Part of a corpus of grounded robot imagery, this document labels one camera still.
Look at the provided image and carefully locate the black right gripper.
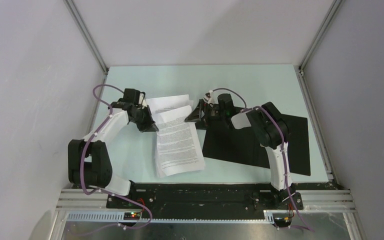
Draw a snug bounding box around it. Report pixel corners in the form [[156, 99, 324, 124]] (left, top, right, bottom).
[[184, 99, 226, 131]]

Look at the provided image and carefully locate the large printed paper sheet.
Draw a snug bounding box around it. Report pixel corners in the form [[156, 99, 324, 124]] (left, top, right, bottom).
[[154, 105, 206, 177]]

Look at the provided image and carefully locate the red and black folder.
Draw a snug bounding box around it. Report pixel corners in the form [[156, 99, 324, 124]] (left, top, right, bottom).
[[202, 114, 311, 176]]

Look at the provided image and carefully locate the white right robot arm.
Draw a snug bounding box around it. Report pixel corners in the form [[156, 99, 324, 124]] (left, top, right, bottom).
[[184, 91, 293, 209]]

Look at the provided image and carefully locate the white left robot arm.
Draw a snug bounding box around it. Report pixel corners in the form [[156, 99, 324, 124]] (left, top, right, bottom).
[[67, 88, 159, 208]]

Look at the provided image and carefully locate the left controller board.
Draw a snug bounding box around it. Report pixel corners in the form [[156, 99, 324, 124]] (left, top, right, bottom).
[[123, 211, 142, 221]]

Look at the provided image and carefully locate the controller board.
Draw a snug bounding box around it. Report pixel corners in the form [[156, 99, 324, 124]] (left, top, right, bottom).
[[273, 216, 292, 229], [123, 211, 142, 221]]

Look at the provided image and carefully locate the right controller board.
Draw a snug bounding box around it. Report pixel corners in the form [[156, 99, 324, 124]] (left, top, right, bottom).
[[273, 216, 292, 229]]

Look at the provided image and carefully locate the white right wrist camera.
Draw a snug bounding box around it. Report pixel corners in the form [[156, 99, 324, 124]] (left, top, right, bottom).
[[203, 90, 215, 105]]

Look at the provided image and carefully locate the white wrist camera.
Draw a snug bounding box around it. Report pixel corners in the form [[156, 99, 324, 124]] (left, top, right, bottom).
[[203, 90, 215, 105], [138, 92, 146, 107]]

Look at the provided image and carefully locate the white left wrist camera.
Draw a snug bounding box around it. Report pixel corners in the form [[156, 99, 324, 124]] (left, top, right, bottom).
[[138, 92, 146, 107]]

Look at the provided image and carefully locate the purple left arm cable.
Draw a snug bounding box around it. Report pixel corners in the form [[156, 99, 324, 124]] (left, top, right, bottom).
[[79, 84, 153, 231]]

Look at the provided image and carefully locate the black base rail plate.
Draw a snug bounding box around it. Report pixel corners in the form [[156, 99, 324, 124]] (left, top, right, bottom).
[[105, 183, 304, 220]]

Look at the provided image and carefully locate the left aluminium frame post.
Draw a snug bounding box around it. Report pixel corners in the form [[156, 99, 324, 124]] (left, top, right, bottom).
[[63, 0, 109, 75]]

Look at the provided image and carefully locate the aluminium frame post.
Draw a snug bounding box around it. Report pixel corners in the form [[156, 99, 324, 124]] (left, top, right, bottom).
[[63, 0, 109, 75], [298, 0, 345, 76]]

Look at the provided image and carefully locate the grey slotted cable duct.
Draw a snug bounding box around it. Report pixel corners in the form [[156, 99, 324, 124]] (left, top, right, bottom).
[[66, 211, 274, 224]]

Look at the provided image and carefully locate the right aluminium frame post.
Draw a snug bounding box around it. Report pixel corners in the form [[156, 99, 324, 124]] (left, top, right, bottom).
[[298, 0, 345, 76]]

